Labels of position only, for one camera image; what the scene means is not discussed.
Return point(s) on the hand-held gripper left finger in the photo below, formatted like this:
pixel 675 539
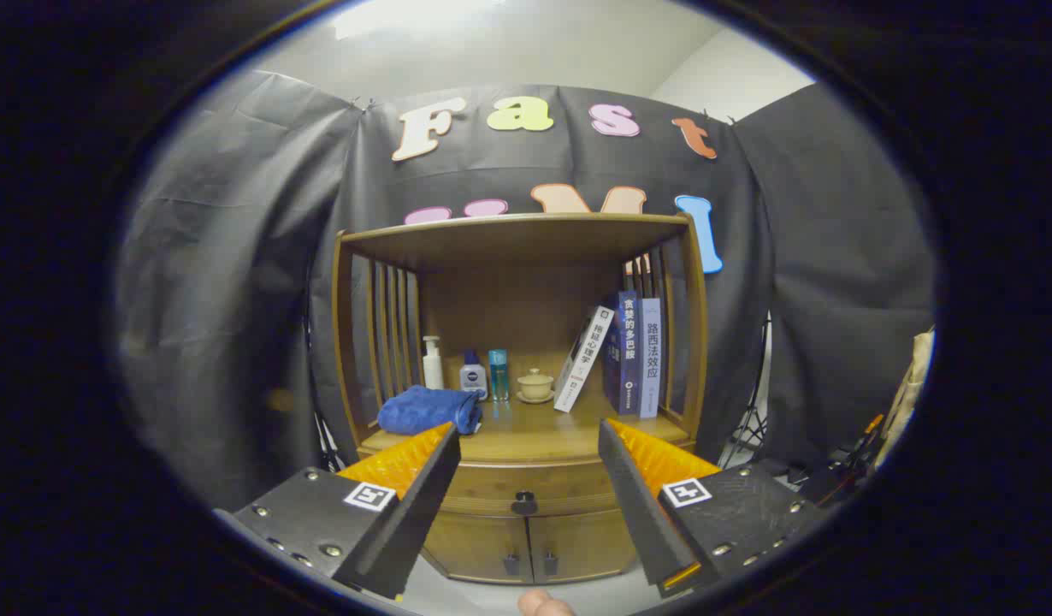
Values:
pixel 423 505

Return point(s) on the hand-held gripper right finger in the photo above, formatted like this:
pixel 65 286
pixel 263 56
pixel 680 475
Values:
pixel 637 505

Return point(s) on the wooden drawer with black knob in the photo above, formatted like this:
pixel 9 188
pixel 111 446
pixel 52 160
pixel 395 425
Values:
pixel 492 492

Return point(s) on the wooden cabinet door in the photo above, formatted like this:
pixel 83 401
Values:
pixel 582 543
pixel 483 547

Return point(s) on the wooden countertop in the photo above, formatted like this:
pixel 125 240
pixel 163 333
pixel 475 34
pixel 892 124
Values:
pixel 534 432

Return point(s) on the wooden cabinet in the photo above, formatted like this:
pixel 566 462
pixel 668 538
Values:
pixel 526 282

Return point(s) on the blue folded towel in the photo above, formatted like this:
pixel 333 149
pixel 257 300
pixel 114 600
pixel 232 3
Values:
pixel 423 409

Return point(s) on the white pump bottle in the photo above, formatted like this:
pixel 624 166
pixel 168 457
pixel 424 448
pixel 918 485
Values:
pixel 433 372

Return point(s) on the white lotion bottle blue cap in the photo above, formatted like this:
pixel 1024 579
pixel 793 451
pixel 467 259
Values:
pixel 473 376

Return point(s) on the black tripod stand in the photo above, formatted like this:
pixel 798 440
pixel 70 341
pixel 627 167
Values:
pixel 753 428

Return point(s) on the dark blue book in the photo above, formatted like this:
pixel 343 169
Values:
pixel 624 359

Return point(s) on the light blue book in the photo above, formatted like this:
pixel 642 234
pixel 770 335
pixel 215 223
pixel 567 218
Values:
pixel 651 359

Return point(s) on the teal glass bottle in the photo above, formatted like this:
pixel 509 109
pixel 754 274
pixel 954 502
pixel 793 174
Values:
pixel 499 376

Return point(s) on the white book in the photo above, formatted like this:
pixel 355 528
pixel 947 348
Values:
pixel 582 364

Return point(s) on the cream lidded teacup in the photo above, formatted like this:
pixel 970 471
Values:
pixel 535 387

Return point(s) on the black equipment with orange parts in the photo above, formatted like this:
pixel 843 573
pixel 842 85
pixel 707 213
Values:
pixel 834 479

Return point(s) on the black backdrop cloth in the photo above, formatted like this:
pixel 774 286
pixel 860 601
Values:
pixel 235 299

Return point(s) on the beige cloth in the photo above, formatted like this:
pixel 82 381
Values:
pixel 915 376

